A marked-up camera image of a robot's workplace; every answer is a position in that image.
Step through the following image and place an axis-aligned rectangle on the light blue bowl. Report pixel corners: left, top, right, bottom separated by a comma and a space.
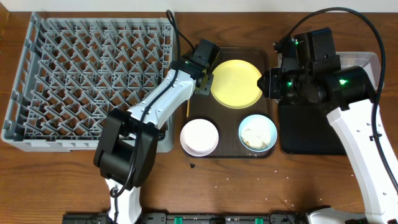
238, 114, 278, 152

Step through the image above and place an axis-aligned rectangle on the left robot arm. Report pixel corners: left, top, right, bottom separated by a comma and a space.
93, 39, 220, 223

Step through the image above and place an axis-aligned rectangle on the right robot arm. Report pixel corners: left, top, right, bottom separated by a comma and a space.
257, 28, 397, 223

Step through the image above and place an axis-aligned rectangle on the black waste tray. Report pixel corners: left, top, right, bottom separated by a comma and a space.
278, 100, 346, 156

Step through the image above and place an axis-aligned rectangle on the grey plastic dishwasher rack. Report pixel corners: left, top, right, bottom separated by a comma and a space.
1, 13, 174, 152

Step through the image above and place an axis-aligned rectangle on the yellow round plate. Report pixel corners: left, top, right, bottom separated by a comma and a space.
211, 60, 262, 109

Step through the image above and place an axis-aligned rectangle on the dark brown serving tray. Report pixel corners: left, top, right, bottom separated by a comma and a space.
185, 47, 274, 159

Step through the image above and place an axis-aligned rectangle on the food scraps pile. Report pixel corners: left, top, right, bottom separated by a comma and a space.
241, 128, 271, 151

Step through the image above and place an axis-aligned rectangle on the clear plastic bin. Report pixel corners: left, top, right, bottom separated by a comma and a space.
277, 50, 381, 101

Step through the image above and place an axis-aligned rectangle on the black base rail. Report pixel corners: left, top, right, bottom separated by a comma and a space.
62, 212, 374, 224

